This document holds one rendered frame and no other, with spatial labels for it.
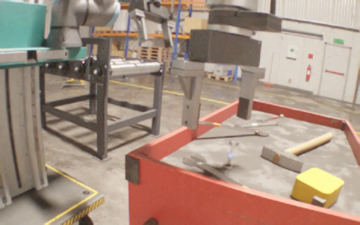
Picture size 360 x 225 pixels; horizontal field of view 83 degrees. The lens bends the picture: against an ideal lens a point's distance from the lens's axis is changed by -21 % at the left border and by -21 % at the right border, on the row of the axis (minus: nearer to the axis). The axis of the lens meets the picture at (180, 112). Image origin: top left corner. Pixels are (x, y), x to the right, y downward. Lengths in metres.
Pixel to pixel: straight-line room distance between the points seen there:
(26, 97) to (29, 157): 0.34
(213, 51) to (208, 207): 0.23
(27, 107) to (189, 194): 1.06
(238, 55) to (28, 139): 1.18
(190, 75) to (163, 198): 0.21
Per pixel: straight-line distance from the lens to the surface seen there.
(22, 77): 1.33
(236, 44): 0.41
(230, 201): 0.38
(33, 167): 1.45
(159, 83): 3.03
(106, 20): 1.28
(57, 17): 1.21
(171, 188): 0.41
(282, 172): 0.54
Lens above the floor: 1.13
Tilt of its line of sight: 15 degrees down
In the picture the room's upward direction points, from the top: 5 degrees clockwise
